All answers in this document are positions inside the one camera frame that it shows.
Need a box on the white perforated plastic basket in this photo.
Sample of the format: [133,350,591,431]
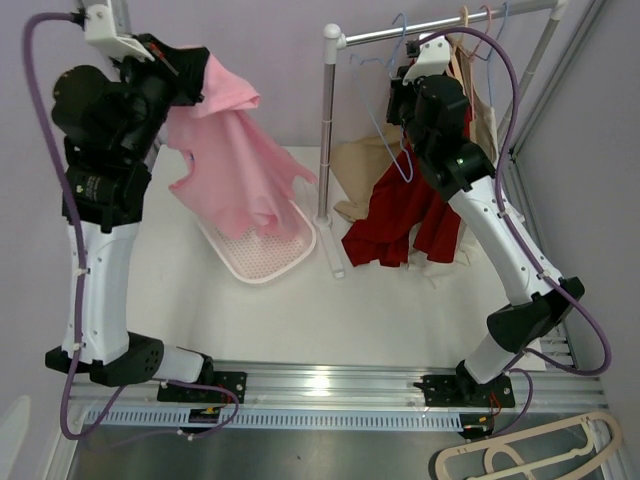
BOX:
[198,201,317,285]

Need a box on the cream hanger on floor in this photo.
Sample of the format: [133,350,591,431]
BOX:
[433,411,623,479]

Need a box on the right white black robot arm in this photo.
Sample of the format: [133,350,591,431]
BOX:
[387,67,585,405]

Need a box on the pink wire hanger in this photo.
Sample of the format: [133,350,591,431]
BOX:
[469,4,493,61]

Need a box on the red t shirt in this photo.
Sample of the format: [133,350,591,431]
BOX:
[342,133,461,267]

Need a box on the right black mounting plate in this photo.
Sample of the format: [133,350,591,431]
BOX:
[413,374,515,408]

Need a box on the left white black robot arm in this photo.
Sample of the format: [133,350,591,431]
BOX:
[45,34,216,401]

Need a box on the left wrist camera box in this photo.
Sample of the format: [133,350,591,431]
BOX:
[82,0,153,61]

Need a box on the beige plastic hanger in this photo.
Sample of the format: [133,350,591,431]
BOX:
[449,5,474,76]

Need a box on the black mounting plate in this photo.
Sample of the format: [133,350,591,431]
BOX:
[413,374,515,408]
[157,371,248,404]

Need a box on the white slotted cable duct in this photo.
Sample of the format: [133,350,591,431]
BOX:
[102,407,463,432]

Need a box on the silver clothes rack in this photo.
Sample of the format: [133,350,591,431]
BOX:
[313,1,569,279]

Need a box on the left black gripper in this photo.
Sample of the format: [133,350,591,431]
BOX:
[109,33,209,164]

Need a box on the beige t shirt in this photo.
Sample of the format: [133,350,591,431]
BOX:
[329,35,498,222]

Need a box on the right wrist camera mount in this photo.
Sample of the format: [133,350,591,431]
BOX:
[402,35,451,86]

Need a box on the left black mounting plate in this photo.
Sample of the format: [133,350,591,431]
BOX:
[157,371,248,404]

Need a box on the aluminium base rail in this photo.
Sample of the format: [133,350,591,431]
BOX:
[64,363,607,414]

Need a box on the pink t shirt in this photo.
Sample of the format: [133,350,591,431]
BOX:
[167,56,316,239]

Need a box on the cream white t shirt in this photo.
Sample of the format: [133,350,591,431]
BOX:
[407,234,482,290]

